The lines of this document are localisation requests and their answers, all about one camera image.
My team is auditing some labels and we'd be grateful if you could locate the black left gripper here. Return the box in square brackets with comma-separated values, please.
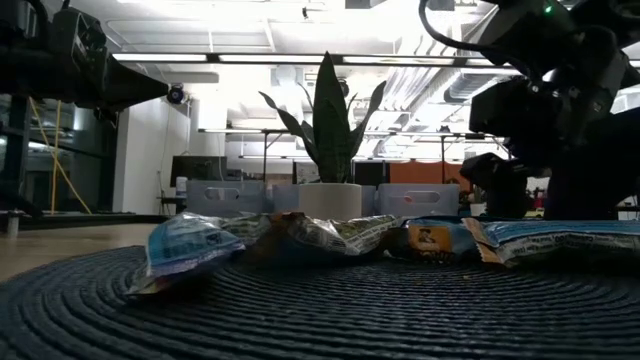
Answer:
[29, 49, 170, 112]

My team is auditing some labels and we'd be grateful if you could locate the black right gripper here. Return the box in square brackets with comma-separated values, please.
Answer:
[458, 54, 640, 221]

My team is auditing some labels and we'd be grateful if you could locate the blue orange-ended granola bar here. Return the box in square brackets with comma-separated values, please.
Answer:
[461, 219, 640, 267]

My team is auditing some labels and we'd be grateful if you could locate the orange labelled snack packet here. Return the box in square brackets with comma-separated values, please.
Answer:
[398, 216, 482, 265]

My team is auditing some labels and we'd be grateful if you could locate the green orange granola bar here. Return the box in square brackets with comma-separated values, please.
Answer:
[271, 211, 403, 259]

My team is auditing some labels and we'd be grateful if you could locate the long ceiling light strip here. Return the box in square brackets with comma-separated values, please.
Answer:
[110, 51, 506, 67]

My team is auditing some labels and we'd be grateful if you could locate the black monitor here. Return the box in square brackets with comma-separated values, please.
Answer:
[352, 159, 391, 187]
[169, 155, 229, 189]

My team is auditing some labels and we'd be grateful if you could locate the orange partition panel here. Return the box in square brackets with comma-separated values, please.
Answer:
[388, 160, 474, 186]

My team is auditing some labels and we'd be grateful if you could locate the green snake plant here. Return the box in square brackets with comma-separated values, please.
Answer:
[258, 51, 388, 185]

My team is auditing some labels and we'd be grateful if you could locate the white round plant pot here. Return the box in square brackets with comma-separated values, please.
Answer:
[297, 182, 363, 222]

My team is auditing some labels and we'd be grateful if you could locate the round black plate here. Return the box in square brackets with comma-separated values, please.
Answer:
[0, 244, 640, 360]

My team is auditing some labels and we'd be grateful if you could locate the black round camera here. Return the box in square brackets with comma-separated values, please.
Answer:
[166, 83, 188, 106]

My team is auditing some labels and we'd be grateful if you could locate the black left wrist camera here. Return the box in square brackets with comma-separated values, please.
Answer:
[51, 6, 108, 54]

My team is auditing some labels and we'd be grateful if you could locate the yellow hanging cable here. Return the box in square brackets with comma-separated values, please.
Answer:
[27, 96, 94, 216]

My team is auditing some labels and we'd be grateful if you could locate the black aluminium table frame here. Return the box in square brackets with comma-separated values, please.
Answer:
[0, 208, 169, 239]

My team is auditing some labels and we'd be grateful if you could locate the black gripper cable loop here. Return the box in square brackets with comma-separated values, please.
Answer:
[418, 0, 504, 66]

